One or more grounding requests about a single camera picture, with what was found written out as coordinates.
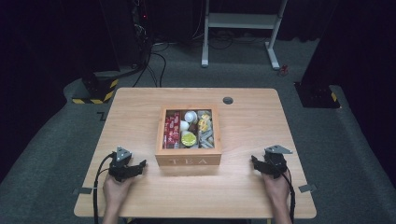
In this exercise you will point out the white capsule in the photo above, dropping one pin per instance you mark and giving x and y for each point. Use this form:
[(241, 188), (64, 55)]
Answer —
[(184, 125), (190, 116)]

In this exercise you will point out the small red floor object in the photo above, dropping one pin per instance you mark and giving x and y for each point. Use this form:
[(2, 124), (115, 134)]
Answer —
[(282, 70)]

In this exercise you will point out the yellow lid coffee capsule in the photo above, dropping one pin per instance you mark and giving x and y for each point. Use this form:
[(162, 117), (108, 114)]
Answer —
[(189, 139)]

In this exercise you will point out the brown capsule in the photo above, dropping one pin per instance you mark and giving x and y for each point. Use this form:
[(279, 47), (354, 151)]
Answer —
[(194, 127)]

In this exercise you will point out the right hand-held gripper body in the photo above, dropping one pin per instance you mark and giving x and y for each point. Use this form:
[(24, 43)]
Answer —
[(275, 163)]

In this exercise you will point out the grey tea packets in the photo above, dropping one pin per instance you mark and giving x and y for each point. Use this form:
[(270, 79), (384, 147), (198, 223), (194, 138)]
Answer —
[(207, 138)]

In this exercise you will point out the wooden framed glass box lid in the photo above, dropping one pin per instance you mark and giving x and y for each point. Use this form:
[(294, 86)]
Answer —
[(218, 130)]

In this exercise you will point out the white metal stand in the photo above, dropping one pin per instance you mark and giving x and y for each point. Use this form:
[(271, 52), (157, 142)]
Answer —
[(243, 21)]

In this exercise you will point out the dark equipment rack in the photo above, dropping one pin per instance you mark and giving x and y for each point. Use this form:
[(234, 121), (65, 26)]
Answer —
[(141, 28)]

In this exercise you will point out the bundle of red stick packets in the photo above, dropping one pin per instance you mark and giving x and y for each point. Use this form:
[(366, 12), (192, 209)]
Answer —
[(171, 129)]

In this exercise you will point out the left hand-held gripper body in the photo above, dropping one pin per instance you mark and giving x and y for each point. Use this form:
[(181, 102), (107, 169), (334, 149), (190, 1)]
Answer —
[(120, 165)]

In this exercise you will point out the black yellow striped stand base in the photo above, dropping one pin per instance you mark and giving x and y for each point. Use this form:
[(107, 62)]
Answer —
[(99, 88)]

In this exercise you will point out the grey tape piece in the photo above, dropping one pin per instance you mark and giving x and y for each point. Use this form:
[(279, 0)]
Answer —
[(82, 190), (307, 188)]

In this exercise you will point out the person's right hand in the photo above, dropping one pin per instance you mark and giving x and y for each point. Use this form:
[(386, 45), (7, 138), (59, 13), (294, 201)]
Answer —
[(277, 188)]

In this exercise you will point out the yellow print clear packets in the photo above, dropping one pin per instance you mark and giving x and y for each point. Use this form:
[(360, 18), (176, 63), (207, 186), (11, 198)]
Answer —
[(204, 122)]

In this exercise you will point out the wooden tea box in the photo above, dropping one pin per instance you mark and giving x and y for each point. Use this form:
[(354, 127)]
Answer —
[(188, 160)]

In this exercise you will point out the person's left hand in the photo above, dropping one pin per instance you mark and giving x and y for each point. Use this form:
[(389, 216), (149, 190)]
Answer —
[(116, 191)]

